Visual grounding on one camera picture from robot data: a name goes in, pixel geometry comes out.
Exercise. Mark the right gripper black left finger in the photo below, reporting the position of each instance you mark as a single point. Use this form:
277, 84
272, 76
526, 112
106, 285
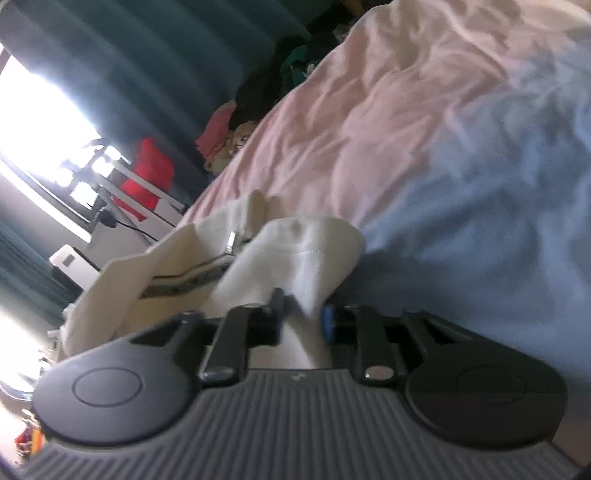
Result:
138, 386

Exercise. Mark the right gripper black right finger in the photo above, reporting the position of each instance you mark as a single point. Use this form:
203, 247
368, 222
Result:
461, 386

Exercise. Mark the cream zip-up jacket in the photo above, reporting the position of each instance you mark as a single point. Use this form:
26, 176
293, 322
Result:
237, 256

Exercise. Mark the pile of dark clothes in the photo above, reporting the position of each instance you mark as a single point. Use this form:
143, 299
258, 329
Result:
293, 60

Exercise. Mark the cosmetics clutter on table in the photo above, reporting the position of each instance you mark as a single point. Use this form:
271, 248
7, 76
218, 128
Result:
25, 357

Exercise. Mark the teal curtain left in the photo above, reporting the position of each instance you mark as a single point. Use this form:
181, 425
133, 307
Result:
29, 277

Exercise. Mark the teal curtain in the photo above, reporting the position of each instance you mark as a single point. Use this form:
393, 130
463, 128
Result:
151, 69
29, 277

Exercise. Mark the silver garment steamer stand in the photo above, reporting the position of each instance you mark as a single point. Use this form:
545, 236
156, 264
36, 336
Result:
104, 168

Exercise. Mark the red cloth on stand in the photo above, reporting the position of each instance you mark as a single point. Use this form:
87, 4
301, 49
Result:
153, 166

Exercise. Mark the pink garment in pile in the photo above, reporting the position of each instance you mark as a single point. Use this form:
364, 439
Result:
215, 131

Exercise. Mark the teal curtain right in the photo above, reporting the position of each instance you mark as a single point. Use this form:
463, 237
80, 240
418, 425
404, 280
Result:
151, 69

